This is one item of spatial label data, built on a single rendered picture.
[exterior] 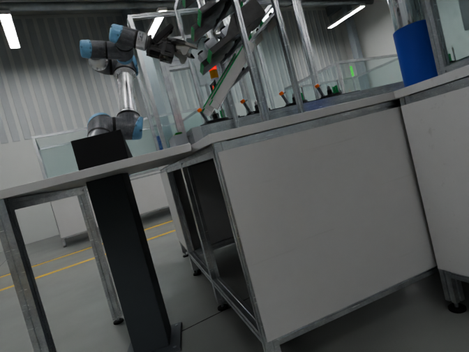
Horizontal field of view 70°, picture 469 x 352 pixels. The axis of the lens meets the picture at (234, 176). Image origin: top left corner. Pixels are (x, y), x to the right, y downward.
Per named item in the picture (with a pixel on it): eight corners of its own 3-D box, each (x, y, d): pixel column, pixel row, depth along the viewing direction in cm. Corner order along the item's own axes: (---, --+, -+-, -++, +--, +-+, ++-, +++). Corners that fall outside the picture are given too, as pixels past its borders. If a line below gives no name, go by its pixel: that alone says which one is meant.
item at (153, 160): (-20, 204, 107) (-23, 195, 107) (75, 188, 196) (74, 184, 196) (192, 151, 116) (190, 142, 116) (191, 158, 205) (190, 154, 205)
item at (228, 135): (211, 143, 103) (208, 134, 103) (163, 167, 246) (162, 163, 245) (516, 70, 145) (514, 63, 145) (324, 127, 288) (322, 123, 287)
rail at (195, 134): (196, 148, 160) (190, 126, 160) (173, 160, 245) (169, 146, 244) (207, 145, 162) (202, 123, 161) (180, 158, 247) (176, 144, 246)
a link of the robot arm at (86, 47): (87, 54, 185) (78, 32, 139) (109, 54, 189) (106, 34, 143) (89, 75, 187) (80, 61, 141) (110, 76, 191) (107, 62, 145)
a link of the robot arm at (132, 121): (114, 144, 170) (109, 63, 192) (144, 144, 175) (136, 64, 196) (113, 132, 160) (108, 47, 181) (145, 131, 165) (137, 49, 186)
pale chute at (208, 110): (211, 112, 146) (202, 107, 146) (209, 116, 159) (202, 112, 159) (243, 58, 148) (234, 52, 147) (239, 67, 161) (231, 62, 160)
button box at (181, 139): (176, 147, 172) (173, 135, 172) (171, 150, 192) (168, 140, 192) (189, 143, 174) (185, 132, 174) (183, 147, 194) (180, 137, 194)
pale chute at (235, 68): (220, 104, 132) (211, 98, 131) (218, 110, 145) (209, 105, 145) (255, 45, 134) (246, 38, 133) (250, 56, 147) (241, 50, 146)
